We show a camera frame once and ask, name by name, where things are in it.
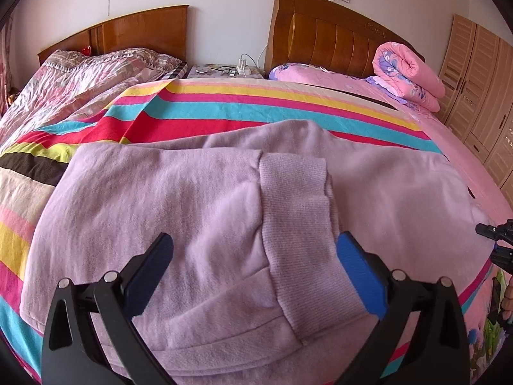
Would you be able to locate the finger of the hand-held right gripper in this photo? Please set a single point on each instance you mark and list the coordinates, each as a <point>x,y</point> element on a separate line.
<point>503,257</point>
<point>487,230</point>

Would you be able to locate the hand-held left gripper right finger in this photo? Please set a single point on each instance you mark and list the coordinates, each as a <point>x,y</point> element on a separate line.
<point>360,276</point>

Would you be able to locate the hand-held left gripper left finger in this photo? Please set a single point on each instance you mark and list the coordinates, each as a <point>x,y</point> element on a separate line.
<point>148,280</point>

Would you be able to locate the lilac sweatshirt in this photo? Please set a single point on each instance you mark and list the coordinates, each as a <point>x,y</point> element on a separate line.
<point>160,192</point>

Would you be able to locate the person's right hand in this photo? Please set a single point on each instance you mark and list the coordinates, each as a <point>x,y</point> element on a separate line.
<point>508,300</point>

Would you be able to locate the light wooden wardrobe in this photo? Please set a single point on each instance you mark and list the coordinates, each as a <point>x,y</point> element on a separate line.
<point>473,68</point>

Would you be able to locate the rolled pink quilt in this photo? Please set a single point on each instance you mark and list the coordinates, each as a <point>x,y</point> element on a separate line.
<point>408,68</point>

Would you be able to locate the striped colourful blanket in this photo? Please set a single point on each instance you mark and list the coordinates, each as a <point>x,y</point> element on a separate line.
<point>240,100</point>

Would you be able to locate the plaid bed sheet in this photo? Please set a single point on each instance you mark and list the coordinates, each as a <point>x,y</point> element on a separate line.
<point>178,73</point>

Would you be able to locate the nightstand with floral cover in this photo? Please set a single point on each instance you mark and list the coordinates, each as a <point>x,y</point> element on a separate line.
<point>212,75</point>

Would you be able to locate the pink floral quilt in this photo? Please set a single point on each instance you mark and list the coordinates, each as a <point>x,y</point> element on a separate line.
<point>80,76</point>

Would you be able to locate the black eyeglasses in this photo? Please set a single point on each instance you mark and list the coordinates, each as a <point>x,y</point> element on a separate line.
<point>232,73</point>

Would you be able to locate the white power strip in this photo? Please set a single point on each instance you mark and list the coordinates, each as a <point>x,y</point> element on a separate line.
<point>244,70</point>

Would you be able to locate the small red ornament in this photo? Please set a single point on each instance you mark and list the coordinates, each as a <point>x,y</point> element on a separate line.
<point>85,50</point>

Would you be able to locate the panelled wooden bed headboard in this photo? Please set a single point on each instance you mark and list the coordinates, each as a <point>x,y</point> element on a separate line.
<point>320,36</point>

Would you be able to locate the plain wooden bed headboard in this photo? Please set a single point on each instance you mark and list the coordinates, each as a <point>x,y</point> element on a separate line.
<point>140,32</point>

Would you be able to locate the pink floral curtain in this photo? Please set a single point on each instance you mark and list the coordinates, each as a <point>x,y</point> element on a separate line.
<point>5,56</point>

